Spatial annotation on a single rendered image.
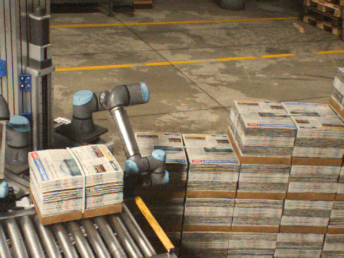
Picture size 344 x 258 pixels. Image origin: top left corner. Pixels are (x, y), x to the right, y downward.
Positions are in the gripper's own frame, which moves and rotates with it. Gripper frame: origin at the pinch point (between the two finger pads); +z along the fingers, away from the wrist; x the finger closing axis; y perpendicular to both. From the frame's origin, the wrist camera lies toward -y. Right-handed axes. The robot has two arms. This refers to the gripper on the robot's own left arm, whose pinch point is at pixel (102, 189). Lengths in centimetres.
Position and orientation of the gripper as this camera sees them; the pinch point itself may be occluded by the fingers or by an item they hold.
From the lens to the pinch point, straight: 297.5
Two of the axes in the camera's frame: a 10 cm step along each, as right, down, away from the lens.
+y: 0.8, -8.9, -4.4
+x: 4.0, 4.4, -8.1
